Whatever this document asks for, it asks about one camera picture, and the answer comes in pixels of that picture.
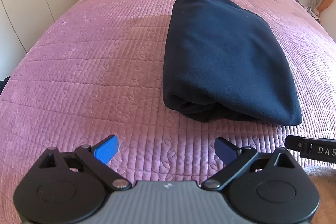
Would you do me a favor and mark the navy striped track garment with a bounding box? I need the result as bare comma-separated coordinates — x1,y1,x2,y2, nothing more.
162,0,302,126

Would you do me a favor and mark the pink quilted bedspread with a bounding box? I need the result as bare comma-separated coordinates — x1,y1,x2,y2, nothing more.
1,0,335,223

